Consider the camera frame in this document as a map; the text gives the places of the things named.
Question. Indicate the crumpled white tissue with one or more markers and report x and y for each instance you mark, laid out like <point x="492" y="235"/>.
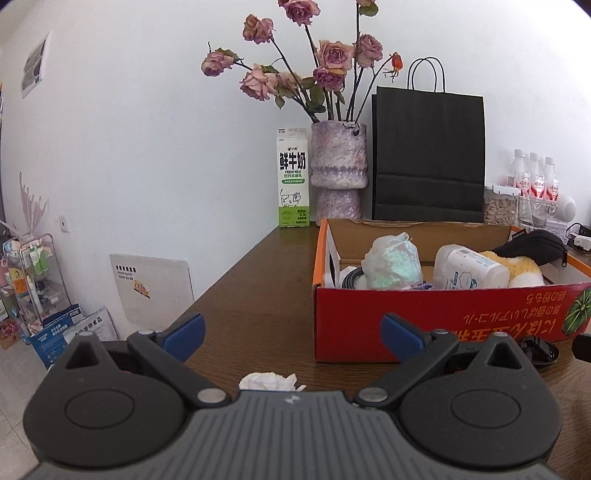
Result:
<point x="268" y="382"/>

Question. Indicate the clear plastic bag bundle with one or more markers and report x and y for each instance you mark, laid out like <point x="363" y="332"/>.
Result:
<point x="392" y="265"/>

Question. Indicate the black round object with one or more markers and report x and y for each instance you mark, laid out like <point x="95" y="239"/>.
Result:
<point x="540" y="353"/>

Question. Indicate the red cardboard box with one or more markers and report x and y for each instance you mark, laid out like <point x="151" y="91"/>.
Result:
<point x="415" y="318"/>

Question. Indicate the white wet wipes container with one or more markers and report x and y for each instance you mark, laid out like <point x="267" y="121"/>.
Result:
<point x="466" y="270"/>

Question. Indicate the white and green milk carton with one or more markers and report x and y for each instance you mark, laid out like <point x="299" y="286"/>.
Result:
<point x="293" y="175"/>

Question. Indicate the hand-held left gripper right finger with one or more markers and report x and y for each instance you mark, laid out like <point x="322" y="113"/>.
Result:
<point x="397" y="332"/>

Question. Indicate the yellow and white plush toy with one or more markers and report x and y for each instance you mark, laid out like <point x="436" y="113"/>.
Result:
<point x="524" y="272"/>

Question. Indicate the white wall socket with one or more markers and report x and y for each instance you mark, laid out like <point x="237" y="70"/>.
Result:
<point x="64" y="225"/>

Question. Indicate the clear drinking glass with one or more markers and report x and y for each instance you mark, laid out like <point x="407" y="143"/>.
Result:
<point x="531" y="212"/>

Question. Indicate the white board with sticker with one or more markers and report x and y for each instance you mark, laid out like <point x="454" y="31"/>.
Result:
<point x="152" y="286"/>

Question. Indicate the blue cardboard box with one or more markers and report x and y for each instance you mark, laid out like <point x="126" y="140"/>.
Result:
<point x="51" y="337"/>

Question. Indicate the clear water bottle red label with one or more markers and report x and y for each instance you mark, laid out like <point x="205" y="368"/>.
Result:
<point x="551" y="182"/>
<point x="535" y="177"/>
<point x="519" y="173"/>

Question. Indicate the dried pink rose bouquet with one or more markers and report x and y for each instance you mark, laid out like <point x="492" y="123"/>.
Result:
<point x="330" y="53"/>

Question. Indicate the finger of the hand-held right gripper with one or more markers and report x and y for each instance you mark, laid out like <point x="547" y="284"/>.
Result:
<point x="583" y="347"/>

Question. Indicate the dark zip pouch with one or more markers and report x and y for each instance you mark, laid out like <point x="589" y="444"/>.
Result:
<point x="535" y="244"/>

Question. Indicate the pink feather wall decoration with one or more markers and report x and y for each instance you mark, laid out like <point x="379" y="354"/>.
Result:
<point x="30" y="207"/>

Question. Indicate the wall poster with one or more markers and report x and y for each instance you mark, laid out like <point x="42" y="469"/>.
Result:
<point x="34" y="64"/>

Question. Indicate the clear snack jar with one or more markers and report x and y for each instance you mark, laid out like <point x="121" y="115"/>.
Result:
<point x="498" y="207"/>

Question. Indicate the white round device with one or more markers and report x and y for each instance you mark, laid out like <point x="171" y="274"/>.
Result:
<point x="565" y="206"/>

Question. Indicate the black paper bag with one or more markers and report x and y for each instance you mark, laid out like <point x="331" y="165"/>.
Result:
<point x="429" y="152"/>

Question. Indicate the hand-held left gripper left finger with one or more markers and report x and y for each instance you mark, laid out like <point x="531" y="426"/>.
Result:
<point x="189" y="332"/>

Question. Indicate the purple textured vase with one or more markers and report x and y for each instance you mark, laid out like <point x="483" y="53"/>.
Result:
<point x="337" y="161"/>

